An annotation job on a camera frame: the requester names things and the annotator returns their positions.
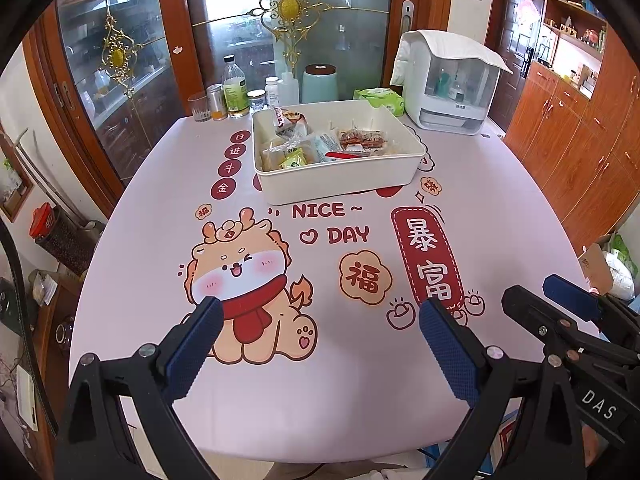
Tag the white pill bottle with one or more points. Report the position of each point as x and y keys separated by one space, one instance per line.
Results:
x=272 y=92

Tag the white cosmetics organizer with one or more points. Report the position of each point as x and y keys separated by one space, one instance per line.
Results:
x=450 y=110

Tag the glass cup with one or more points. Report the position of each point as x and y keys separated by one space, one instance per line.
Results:
x=200 y=109

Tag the wooden side cabinet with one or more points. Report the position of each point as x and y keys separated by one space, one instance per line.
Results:
x=55 y=320

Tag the beige cracker packet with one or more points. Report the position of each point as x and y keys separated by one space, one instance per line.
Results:
x=270 y=157

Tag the small red snack packet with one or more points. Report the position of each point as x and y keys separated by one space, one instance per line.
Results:
x=376 y=139

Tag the white power adapter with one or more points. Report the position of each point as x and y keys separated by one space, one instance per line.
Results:
x=27 y=397

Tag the glass door with small ornament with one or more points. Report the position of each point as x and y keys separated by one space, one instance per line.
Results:
x=125 y=110

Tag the white folded cloth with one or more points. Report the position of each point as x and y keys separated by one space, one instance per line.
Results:
x=460 y=50

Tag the white plastic bag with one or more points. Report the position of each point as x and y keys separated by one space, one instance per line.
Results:
x=620 y=272

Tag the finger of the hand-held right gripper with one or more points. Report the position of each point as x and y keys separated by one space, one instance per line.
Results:
x=525 y=305
x=570 y=292

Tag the dark entrance door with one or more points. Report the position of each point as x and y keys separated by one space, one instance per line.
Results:
x=505 y=60

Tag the pale blue snack packet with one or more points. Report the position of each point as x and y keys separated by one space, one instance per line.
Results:
x=325 y=144

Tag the white plastic storage box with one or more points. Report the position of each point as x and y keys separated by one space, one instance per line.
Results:
x=340 y=180

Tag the green tissue pack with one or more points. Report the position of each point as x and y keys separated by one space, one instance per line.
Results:
x=380 y=100

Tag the dark red snack packet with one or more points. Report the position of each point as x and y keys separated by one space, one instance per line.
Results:
x=287 y=119

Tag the small glass jar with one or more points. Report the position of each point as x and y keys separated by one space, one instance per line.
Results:
x=257 y=101

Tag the wooden wall cabinet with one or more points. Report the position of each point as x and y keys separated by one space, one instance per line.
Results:
x=565 y=150

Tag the green snack packet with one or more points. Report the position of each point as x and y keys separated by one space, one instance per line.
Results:
x=292 y=161

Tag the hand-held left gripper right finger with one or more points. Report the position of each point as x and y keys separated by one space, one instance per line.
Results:
x=447 y=352

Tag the green label bottle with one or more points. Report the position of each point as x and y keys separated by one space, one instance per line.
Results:
x=235 y=92

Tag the cardboard box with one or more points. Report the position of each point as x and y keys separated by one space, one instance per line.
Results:
x=592 y=265

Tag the white packet with red stripe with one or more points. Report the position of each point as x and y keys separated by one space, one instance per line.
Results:
x=342 y=156

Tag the metal can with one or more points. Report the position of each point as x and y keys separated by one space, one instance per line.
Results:
x=216 y=102

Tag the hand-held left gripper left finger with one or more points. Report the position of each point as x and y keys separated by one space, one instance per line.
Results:
x=195 y=347

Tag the wooden picture frame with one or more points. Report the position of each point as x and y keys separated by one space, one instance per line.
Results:
x=10 y=195

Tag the jar with red lid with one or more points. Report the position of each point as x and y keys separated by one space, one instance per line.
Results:
x=60 y=240

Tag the teal canister with brown lid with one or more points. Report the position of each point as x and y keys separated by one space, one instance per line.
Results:
x=320 y=85

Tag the red paper decoration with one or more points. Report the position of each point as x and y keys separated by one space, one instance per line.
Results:
x=525 y=12

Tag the white squeeze bottle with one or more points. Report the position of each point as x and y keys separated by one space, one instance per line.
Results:
x=288 y=90

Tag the red and silver snack packet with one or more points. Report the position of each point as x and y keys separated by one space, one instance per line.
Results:
x=350 y=138

